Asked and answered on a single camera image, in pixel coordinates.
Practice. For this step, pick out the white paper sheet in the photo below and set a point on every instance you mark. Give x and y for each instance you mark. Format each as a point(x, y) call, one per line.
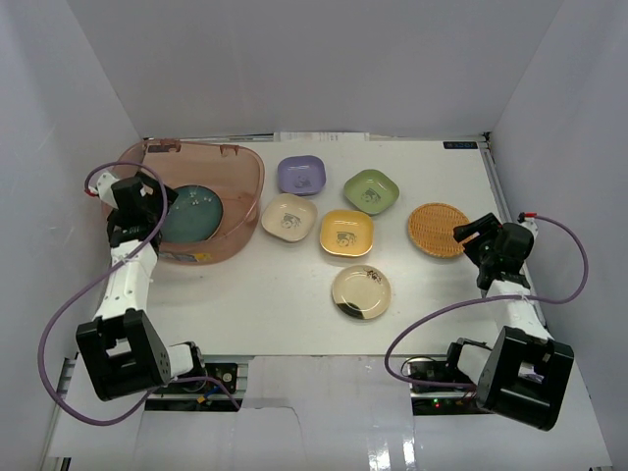
point(320, 136)

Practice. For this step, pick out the purple square dish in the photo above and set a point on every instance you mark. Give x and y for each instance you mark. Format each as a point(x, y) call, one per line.
point(303, 175)

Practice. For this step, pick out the dark blue label sticker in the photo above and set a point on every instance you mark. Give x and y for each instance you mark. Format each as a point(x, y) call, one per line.
point(460, 145)

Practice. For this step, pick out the cream round plate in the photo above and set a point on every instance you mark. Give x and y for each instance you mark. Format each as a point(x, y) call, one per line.
point(362, 292)

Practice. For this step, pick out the pink translucent plastic bin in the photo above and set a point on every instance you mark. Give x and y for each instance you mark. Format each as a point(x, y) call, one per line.
point(235, 173)

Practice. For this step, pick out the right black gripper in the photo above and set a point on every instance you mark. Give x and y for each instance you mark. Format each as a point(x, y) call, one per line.
point(483, 225)

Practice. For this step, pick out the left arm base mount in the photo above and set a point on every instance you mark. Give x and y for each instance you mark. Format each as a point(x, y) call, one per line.
point(224, 394)

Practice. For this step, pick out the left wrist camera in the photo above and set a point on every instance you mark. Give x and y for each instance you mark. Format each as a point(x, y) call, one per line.
point(103, 189)

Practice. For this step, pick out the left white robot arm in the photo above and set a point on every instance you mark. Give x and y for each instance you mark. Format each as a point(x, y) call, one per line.
point(122, 352)

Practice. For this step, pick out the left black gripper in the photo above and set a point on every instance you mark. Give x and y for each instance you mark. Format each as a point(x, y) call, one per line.
point(160, 194)

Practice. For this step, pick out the yellow square dish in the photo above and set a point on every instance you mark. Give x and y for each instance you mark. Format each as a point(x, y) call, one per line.
point(347, 233)

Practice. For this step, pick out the green square dish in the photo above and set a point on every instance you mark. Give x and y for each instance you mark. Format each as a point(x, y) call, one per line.
point(371, 191)

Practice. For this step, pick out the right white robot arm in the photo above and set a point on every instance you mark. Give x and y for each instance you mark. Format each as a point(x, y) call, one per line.
point(523, 376)

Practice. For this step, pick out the woven bamboo round tray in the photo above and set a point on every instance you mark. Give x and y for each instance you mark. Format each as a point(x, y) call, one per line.
point(430, 227)

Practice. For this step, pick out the cream square dish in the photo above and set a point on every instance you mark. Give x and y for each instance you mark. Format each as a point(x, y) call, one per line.
point(289, 217)

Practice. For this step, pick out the dark blue round plate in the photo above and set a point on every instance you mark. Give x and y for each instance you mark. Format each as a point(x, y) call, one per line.
point(195, 216)

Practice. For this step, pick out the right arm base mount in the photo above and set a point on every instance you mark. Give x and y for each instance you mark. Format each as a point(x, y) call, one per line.
point(438, 401)

